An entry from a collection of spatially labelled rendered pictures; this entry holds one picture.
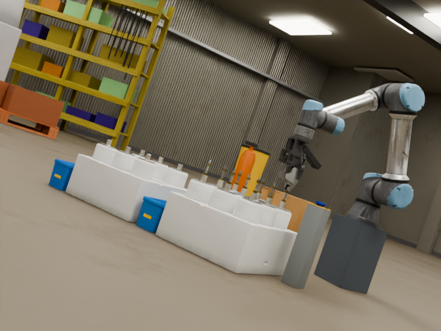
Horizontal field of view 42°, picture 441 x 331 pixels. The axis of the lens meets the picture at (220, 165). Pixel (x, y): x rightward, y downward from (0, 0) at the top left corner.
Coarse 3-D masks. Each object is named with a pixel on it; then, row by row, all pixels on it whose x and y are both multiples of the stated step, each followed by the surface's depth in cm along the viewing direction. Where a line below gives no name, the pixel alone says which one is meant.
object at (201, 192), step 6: (192, 180) 220; (192, 186) 219; (198, 186) 218; (204, 186) 218; (210, 186) 220; (186, 192) 221; (192, 192) 218; (198, 192) 218; (204, 192) 218; (210, 192) 220; (192, 198) 218; (198, 198) 218; (204, 198) 219
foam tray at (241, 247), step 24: (168, 216) 219; (192, 216) 213; (216, 216) 207; (168, 240) 217; (192, 240) 211; (216, 240) 205; (240, 240) 200; (264, 240) 209; (288, 240) 224; (216, 264) 204; (240, 264) 200; (264, 264) 215
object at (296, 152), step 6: (288, 138) 228; (294, 138) 225; (300, 138) 225; (288, 144) 226; (294, 144) 225; (300, 144) 229; (282, 150) 229; (288, 150) 226; (294, 150) 225; (300, 150) 227; (282, 156) 228; (288, 156) 223; (294, 156) 224; (300, 156) 225; (288, 162) 223; (294, 162) 225; (300, 162) 225
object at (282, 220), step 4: (276, 208) 225; (280, 212) 224; (284, 212) 224; (288, 212) 226; (276, 216) 224; (280, 216) 224; (284, 216) 224; (288, 216) 225; (276, 220) 224; (280, 220) 224; (284, 220) 225; (288, 220) 226; (276, 224) 224; (280, 224) 224; (284, 224) 225; (280, 228) 224; (284, 228) 226
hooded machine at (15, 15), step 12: (0, 0) 660; (12, 0) 668; (24, 0) 679; (0, 12) 658; (12, 12) 666; (0, 24) 651; (12, 24) 664; (0, 36) 653; (12, 36) 659; (0, 48) 655; (12, 48) 662; (0, 60) 657; (0, 72) 659
